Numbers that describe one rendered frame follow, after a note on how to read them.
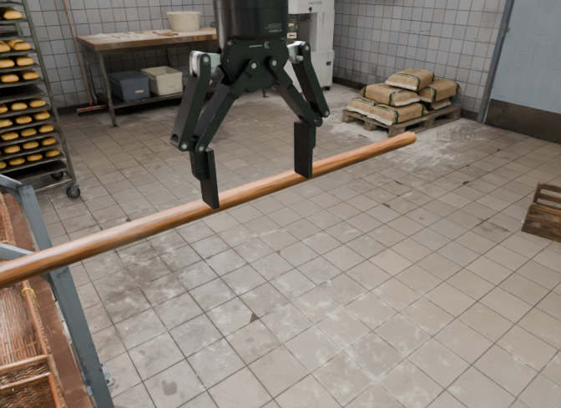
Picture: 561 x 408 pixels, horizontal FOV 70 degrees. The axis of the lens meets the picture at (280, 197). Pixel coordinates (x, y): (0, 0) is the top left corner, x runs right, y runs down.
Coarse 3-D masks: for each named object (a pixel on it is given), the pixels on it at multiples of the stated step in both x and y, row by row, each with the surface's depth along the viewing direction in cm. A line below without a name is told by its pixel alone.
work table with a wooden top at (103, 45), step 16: (128, 32) 500; (144, 32) 500; (176, 32) 500; (192, 32) 500; (208, 32) 500; (96, 48) 415; (112, 48) 424; (128, 48) 437; (144, 48) 448; (160, 48) 458; (192, 48) 480; (96, 96) 498; (112, 96) 488; (160, 96) 488; (176, 96) 493; (112, 112) 452
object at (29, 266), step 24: (384, 144) 87; (408, 144) 92; (312, 168) 76; (336, 168) 79; (240, 192) 67; (264, 192) 70; (168, 216) 60; (192, 216) 62; (72, 240) 54; (96, 240) 55; (120, 240) 56; (0, 264) 49; (24, 264) 50; (48, 264) 51; (0, 288) 49
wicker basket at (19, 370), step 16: (16, 288) 136; (0, 304) 129; (16, 304) 129; (32, 304) 110; (0, 320) 124; (16, 320) 123; (32, 320) 123; (0, 336) 118; (16, 336) 118; (32, 336) 118; (0, 352) 113; (32, 352) 113; (48, 352) 100; (0, 368) 89; (16, 368) 91; (32, 368) 94; (48, 368) 96; (0, 384) 104
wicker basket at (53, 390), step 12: (48, 372) 91; (12, 384) 86; (24, 384) 87; (36, 384) 89; (48, 384) 91; (0, 396) 85; (12, 396) 87; (24, 396) 89; (36, 396) 90; (60, 396) 86
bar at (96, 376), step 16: (0, 176) 120; (16, 192) 125; (32, 192) 126; (32, 208) 128; (32, 224) 130; (48, 240) 135; (0, 256) 83; (16, 256) 85; (48, 272) 92; (64, 272) 92; (64, 288) 94; (64, 304) 95; (80, 304) 98; (80, 320) 100; (80, 336) 101; (80, 352) 103; (96, 352) 106; (96, 368) 108; (96, 384) 110; (112, 384) 169; (96, 400) 112; (112, 400) 116
